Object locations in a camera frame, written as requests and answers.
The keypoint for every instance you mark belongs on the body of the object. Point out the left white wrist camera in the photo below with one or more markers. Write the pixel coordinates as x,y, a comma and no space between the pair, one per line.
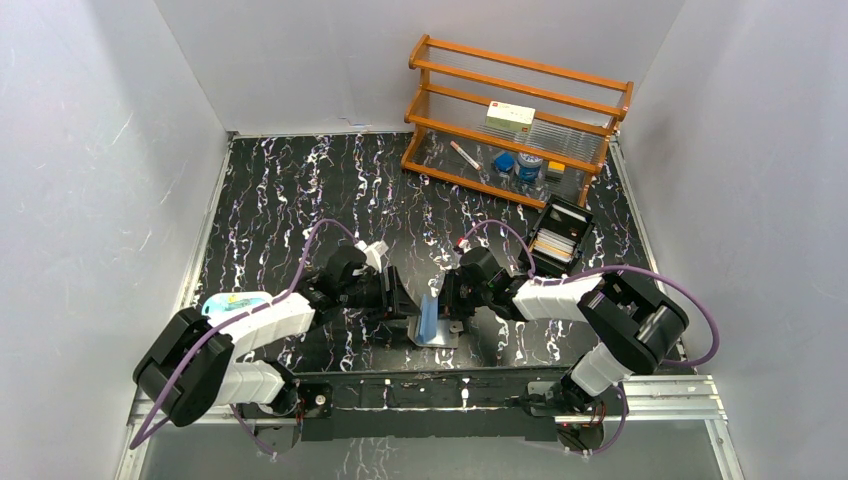
375,253

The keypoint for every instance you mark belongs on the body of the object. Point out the blue white round can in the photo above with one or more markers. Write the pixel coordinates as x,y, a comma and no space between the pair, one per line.
528,167

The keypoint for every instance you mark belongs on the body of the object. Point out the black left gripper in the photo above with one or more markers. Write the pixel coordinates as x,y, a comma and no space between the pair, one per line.
392,297

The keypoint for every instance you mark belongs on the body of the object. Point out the white green carton box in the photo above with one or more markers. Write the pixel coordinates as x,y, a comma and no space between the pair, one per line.
509,117

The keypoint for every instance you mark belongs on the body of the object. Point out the stack of credit cards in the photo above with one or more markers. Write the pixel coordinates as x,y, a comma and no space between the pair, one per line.
560,232

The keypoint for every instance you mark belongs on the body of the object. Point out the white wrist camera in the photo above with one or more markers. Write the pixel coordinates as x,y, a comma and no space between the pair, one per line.
462,246
375,253

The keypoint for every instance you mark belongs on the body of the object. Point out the blue small cube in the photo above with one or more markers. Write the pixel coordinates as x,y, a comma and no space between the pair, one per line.
503,163

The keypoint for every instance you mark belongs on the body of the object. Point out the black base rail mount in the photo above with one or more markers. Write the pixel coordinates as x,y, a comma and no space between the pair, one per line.
529,403

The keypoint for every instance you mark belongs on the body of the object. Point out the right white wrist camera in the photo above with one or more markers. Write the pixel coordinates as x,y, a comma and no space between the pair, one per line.
462,246

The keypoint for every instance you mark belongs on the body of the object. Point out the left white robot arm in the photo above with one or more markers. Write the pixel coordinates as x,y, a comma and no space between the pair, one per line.
198,362

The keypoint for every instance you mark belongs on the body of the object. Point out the red white pen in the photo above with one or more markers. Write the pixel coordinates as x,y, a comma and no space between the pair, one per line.
463,154

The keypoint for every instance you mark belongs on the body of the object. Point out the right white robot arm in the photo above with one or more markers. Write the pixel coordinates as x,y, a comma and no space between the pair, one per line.
636,324

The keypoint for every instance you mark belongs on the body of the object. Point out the black plastic card box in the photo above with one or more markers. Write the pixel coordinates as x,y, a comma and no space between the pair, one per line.
546,267

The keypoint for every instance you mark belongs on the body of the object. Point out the yellow black small block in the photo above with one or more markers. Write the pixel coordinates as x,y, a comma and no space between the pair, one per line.
554,172

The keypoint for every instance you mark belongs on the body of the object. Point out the orange wooden shelf rack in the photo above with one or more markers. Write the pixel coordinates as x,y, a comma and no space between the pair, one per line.
577,116

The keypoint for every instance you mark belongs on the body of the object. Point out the white blue blister pack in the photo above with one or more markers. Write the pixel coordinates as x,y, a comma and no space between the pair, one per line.
221,305

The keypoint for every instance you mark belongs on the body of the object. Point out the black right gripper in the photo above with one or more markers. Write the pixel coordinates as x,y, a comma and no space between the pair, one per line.
447,295

